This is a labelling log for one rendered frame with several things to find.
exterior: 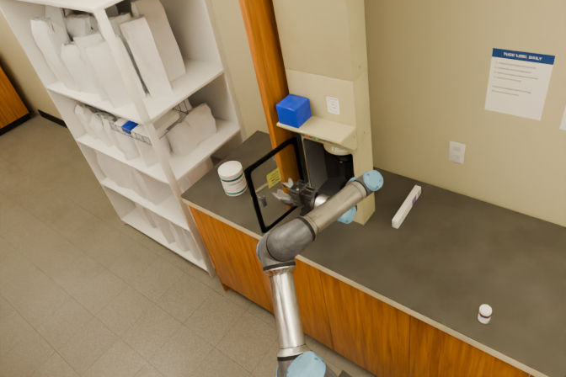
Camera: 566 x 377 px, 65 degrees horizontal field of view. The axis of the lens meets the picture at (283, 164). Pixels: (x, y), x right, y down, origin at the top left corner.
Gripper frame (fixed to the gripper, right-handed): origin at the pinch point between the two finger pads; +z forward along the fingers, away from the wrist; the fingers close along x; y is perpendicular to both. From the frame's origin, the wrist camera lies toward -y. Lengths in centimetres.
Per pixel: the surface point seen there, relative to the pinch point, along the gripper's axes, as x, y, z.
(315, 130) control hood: -17.5, 22.9, -9.8
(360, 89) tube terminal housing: -31, 37, -24
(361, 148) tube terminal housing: -28.7, 10.2, -23.7
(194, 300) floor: 19, -128, 89
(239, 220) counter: 1.2, -34.1, 33.1
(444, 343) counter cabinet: 1, -52, -75
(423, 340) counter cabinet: 1, -57, -66
